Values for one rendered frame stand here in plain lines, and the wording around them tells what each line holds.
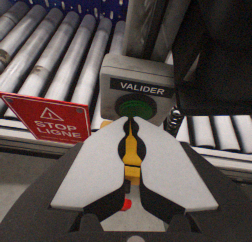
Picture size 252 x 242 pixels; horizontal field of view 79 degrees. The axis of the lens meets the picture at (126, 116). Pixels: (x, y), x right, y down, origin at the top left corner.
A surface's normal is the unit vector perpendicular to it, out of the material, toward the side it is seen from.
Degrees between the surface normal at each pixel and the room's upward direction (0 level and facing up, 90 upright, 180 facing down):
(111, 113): 90
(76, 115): 90
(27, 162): 0
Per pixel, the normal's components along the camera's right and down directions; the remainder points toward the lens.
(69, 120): -0.09, 0.84
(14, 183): 0.14, -0.53
